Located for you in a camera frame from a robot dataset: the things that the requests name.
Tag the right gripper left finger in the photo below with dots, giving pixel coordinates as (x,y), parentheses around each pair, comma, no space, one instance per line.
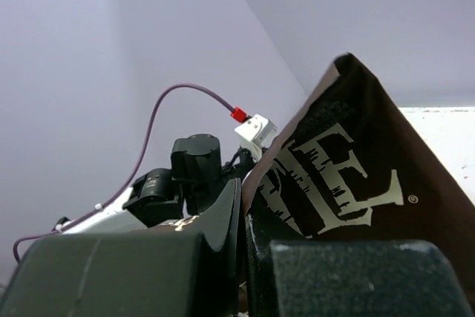
(189,268)

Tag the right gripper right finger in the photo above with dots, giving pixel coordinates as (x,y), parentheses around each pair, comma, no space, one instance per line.
(291,276)

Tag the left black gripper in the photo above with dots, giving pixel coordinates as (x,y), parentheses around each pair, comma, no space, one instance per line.
(196,166)

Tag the brown kettle chips bag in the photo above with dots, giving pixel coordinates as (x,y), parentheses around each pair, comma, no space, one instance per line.
(350,167)

